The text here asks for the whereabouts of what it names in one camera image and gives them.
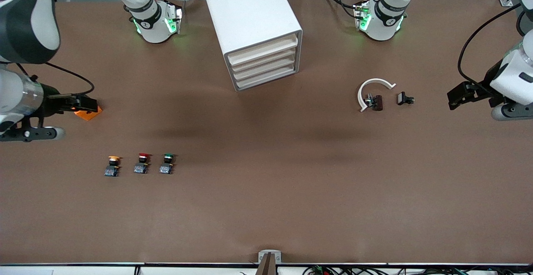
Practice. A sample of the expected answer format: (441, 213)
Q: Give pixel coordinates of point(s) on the black small component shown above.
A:
(403, 98)

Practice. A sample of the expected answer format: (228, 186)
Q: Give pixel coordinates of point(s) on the orange box with hole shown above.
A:
(88, 116)

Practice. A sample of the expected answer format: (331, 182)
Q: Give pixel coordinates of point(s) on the green push button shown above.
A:
(167, 164)

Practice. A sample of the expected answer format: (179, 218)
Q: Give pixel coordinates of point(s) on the white curved plastic part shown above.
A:
(377, 81)

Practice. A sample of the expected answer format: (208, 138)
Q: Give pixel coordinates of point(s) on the yellow push button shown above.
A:
(112, 166)

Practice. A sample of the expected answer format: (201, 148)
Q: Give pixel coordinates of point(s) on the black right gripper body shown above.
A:
(51, 100)

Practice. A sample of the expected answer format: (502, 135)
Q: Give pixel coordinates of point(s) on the grey metal bracket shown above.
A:
(270, 253)

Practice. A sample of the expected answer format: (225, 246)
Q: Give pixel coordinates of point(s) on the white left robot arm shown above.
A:
(383, 21)

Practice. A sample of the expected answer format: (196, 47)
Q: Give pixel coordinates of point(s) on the dark brown small component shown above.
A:
(377, 102)

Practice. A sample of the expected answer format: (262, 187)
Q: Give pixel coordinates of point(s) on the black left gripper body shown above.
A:
(485, 82)

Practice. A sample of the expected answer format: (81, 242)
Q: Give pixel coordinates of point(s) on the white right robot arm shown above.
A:
(29, 25)

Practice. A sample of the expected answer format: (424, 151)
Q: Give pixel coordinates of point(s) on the white plastic tray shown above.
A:
(266, 69)

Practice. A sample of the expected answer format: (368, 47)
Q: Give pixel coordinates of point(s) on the brown mount post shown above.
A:
(266, 266)

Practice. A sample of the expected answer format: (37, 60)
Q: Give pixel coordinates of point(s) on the red push button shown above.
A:
(142, 163)

